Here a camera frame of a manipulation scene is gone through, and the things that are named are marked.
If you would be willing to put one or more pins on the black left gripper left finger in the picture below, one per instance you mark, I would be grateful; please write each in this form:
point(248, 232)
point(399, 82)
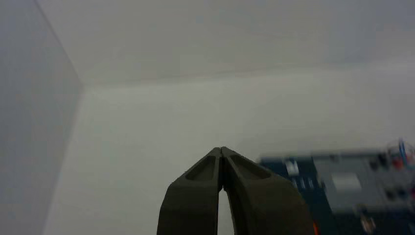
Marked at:
point(191, 201)

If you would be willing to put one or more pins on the dark blue task board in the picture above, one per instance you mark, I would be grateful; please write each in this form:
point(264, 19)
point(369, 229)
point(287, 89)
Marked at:
point(311, 198)

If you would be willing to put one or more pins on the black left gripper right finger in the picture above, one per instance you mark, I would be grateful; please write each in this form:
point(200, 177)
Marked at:
point(262, 201)

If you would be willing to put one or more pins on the grey panel with buttons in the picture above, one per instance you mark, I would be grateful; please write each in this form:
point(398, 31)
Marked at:
point(363, 181)

